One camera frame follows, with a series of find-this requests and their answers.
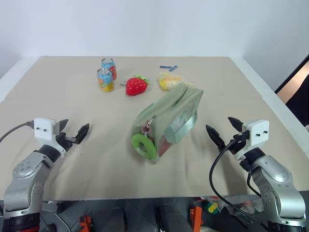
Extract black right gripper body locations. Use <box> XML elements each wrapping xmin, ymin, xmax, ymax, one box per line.
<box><xmin>226</xmin><ymin>130</ymin><xmax>251</xmax><ymax>156</ymax></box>

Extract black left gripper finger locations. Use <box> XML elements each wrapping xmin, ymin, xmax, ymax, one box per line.
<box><xmin>73</xmin><ymin>123</ymin><xmax>90</xmax><ymax>145</ymax></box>
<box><xmin>59</xmin><ymin>118</ymin><xmax>70</xmax><ymax>133</ymax></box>

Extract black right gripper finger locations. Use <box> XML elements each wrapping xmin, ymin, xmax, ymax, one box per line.
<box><xmin>205</xmin><ymin>124</ymin><xmax>227</xmax><ymax>151</ymax></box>
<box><xmin>227</xmin><ymin>116</ymin><xmax>245</xmax><ymax>133</ymax></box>

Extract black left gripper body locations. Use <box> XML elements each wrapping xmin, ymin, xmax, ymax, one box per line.
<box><xmin>53</xmin><ymin>120</ymin><xmax>78</xmax><ymax>153</ymax></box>

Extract clear box inside pouch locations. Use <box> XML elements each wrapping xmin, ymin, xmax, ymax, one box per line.
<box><xmin>165</xmin><ymin>101</ymin><xmax>199</xmax><ymax>144</ymax></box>

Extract green fabric zipper pouch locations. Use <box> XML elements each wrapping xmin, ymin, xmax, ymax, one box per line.
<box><xmin>130</xmin><ymin>84</ymin><xmax>204</xmax><ymax>165</ymax></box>

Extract beige table cloth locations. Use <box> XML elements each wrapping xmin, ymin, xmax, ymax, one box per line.
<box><xmin>0</xmin><ymin>56</ymin><xmax>309</xmax><ymax>202</ymax></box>

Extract blue yellow drink can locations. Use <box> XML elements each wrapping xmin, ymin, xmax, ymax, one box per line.
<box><xmin>96</xmin><ymin>68</ymin><xmax>115</xmax><ymax>93</ymax></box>

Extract clear bag of items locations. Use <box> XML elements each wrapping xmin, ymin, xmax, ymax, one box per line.
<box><xmin>225</xmin><ymin>195</ymin><xmax>264</xmax><ymax>216</ymax></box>

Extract black panel with brown edge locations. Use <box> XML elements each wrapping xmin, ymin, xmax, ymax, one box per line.
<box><xmin>274</xmin><ymin>52</ymin><xmax>309</xmax><ymax>128</ymax></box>

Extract green yellow toy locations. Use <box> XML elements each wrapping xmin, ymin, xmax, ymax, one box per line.
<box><xmin>201</xmin><ymin>200</ymin><xmax>221</xmax><ymax>215</ymax></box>

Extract red plush strawberry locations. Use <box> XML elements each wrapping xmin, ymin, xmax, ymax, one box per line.
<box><xmin>125</xmin><ymin>74</ymin><xmax>152</xmax><ymax>97</ymax></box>

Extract yellow snack bag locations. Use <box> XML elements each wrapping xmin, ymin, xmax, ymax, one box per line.
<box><xmin>158</xmin><ymin>72</ymin><xmax>197</xmax><ymax>91</ymax></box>

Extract blue red drink can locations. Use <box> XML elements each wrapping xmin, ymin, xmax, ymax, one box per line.
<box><xmin>101</xmin><ymin>57</ymin><xmax>118</xmax><ymax>81</ymax></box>

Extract dark rounded robot leg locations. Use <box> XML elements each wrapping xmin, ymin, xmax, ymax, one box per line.
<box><xmin>157</xmin><ymin>203</ymin><xmax>189</xmax><ymax>232</ymax></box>

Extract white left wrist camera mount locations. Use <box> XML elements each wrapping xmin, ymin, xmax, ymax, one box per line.
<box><xmin>33</xmin><ymin>117</ymin><xmax>67</xmax><ymax>158</ymax></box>

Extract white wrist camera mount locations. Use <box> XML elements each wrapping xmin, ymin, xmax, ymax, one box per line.
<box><xmin>33</xmin><ymin>117</ymin><xmax>67</xmax><ymax>158</ymax></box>
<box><xmin>233</xmin><ymin>119</ymin><xmax>270</xmax><ymax>160</ymax></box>

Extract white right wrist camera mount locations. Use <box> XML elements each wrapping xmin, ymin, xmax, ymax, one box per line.
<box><xmin>233</xmin><ymin>119</ymin><xmax>270</xmax><ymax>160</ymax></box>

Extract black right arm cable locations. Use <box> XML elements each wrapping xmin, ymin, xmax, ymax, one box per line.
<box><xmin>209</xmin><ymin>138</ymin><xmax>270</xmax><ymax>232</ymax></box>

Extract grey left arm cable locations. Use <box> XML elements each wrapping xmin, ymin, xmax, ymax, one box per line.
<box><xmin>0</xmin><ymin>121</ymin><xmax>35</xmax><ymax>144</ymax></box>

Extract green plush ring charm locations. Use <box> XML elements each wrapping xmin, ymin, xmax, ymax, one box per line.
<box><xmin>131</xmin><ymin>134</ymin><xmax>156</xmax><ymax>160</ymax></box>

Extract orange plastic bracket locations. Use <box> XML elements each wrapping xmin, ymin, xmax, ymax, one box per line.
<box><xmin>78</xmin><ymin>214</ymin><xmax>93</xmax><ymax>232</ymax></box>
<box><xmin>189</xmin><ymin>206</ymin><xmax>204</xmax><ymax>232</ymax></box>

